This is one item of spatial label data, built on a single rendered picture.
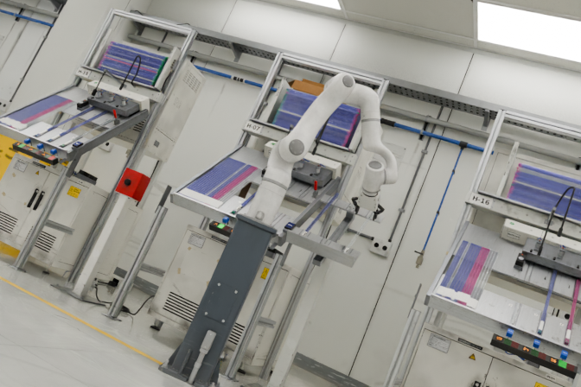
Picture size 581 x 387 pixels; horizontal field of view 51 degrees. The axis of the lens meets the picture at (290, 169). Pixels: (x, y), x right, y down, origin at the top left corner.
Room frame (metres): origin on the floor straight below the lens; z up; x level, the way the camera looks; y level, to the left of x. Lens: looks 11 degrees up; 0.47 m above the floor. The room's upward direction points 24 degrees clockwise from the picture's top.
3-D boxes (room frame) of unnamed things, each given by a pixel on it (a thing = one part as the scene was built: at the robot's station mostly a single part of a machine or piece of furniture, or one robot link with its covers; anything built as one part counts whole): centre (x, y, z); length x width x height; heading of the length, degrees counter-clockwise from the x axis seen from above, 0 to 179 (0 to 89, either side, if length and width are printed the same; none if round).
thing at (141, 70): (4.33, 1.30, 0.95); 1.35 x 0.82 x 1.90; 157
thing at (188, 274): (3.74, -0.02, 0.31); 0.70 x 0.65 x 0.62; 67
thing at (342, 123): (3.61, -0.03, 1.52); 0.51 x 0.13 x 0.27; 67
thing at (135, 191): (3.59, 0.82, 0.39); 0.24 x 0.24 x 0.78; 67
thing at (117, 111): (4.13, 1.37, 0.66); 1.01 x 0.73 x 1.31; 157
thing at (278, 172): (2.68, 0.04, 1.00); 0.19 x 0.12 x 0.24; 13
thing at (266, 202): (2.65, 0.04, 0.79); 0.19 x 0.19 x 0.18
